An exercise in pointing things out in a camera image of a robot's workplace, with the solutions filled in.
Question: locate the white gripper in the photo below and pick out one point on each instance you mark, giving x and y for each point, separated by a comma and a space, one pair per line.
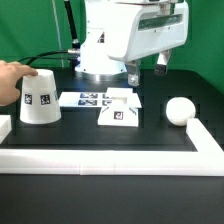
135, 31

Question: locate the white lamp base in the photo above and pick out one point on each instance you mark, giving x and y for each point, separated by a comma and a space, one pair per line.
123, 109

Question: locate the white lamp bulb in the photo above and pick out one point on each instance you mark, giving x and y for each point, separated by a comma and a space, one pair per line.
179, 110

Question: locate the white lamp shade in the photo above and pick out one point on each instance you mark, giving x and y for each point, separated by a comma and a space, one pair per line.
39, 100

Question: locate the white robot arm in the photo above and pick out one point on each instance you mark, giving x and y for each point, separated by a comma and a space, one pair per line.
94, 62

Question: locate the bare human hand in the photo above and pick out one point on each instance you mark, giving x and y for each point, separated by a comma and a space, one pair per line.
10, 74

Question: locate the white marker tag sheet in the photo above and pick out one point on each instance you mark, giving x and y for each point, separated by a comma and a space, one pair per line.
83, 99

